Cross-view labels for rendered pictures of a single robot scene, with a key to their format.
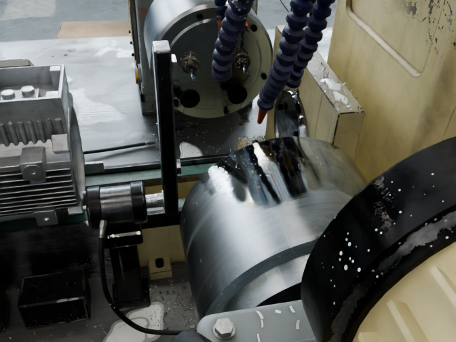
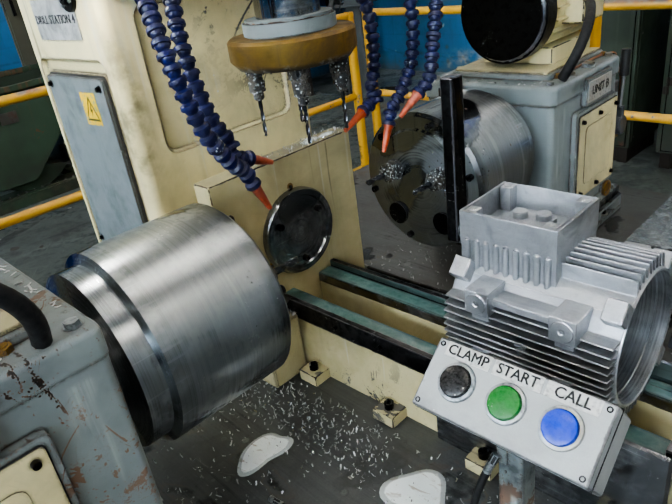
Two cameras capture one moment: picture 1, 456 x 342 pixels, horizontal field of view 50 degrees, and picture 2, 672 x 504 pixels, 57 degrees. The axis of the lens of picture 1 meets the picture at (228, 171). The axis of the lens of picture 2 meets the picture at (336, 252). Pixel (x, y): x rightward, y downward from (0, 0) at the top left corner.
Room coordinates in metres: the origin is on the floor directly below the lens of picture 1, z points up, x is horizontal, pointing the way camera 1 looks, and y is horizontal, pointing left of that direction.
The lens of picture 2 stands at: (1.11, 0.75, 1.44)
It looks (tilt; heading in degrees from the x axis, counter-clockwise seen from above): 27 degrees down; 241
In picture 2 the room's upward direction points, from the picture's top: 8 degrees counter-clockwise
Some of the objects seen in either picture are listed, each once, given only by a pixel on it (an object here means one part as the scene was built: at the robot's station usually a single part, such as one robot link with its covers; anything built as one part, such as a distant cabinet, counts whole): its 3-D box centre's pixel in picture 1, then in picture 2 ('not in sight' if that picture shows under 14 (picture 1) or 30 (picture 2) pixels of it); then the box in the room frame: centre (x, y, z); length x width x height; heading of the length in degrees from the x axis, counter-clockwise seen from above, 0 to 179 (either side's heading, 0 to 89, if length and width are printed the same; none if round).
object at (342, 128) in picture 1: (319, 148); (280, 244); (0.71, -0.16, 0.97); 0.30 x 0.11 x 0.34; 13
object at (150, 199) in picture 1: (138, 202); not in sight; (0.51, 0.12, 1.01); 0.08 x 0.02 x 0.02; 103
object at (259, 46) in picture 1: (201, 36); (137, 340); (1.02, 0.07, 1.04); 0.37 x 0.25 x 0.25; 13
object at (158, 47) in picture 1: (165, 137); (455, 162); (0.52, 0.08, 1.12); 0.04 x 0.03 x 0.26; 103
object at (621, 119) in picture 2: not in sight; (605, 96); (-0.06, -0.08, 1.07); 0.08 x 0.07 x 0.20; 103
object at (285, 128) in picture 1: (288, 131); (300, 230); (0.70, -0.10, 1.02); 0.15 x 0.02 x 0.15; 13
